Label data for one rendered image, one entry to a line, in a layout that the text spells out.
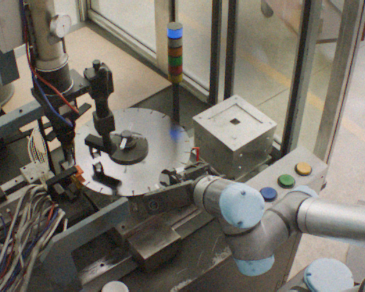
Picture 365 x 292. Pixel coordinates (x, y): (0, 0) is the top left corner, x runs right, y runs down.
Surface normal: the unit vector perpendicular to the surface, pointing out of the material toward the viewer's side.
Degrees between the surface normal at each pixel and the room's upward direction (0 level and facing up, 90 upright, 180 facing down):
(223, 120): 0
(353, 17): 90
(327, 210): 41
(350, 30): 90
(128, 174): 0
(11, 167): 0
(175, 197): 61
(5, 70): 90
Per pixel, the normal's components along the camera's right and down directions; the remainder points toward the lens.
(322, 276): 0.10, -0.77
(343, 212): -0.65, -0.62
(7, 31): 0.62, 0.54
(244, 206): 0.43, 0.10
